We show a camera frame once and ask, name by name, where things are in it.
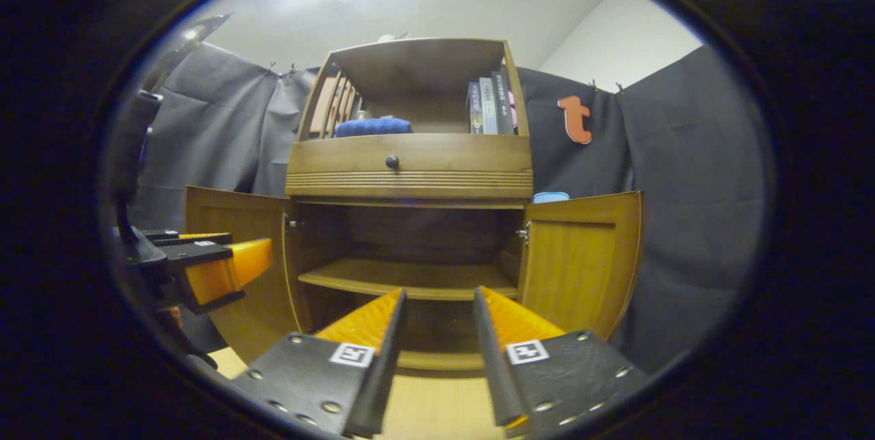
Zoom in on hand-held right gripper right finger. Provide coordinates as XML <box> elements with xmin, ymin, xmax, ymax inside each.
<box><xmin>473</xmin><ymin>286</ymin><xmax>650</xmax><ymax>437</ymax></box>

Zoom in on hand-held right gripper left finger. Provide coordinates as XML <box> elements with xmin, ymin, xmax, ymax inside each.
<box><xmin>229</xmin><ymin>288</ymin><xmax>407</xmax><ymax>439</ymax></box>

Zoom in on wooden cabinet door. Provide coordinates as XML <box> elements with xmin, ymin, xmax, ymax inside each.
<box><xmin>185</xmin><ymin>185</ymin><xmax>305</xmax><ymax>366</ymax></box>
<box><xmin>517</xmin><ymin>191</ymin><xmax>645</xmax><ymax>344</ymax></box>

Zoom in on wooden double-door shoe cabinet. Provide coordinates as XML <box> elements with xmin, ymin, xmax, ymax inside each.
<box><xmin>185</xmin><ymin>38</ymin><xmax>645</xmax><ymax>376</ymax></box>

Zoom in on wooden cabinet drawer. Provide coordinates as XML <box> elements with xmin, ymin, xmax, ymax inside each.
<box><xmin>285</xmin><ymin>134</ymin><xmax>534</xmax><ymax>200</ymax></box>

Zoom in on folded blue towel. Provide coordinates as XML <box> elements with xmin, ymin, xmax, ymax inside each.
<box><xmin>334</xmin><ymin>118</ymin><xmax>414</xmax><ymax>138</ymax></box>

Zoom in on black backdrop cloth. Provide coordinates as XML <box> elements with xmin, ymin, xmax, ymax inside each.
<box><xmin>126</xmin><ymin>40</ymin><xmax>766</xmax><ymax>376</ymax></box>

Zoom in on dark blue book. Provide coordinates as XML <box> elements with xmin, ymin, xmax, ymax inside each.
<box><xmin>467</xmin><ymin>82</ymin><xmax>483</xmax><ymax>134</ymax></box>

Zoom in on grey book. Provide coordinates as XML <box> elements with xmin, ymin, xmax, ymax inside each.
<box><xmin>479</xmin><ymin>77</ymin><xmax>499</xmax><ymax>135</ymax></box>

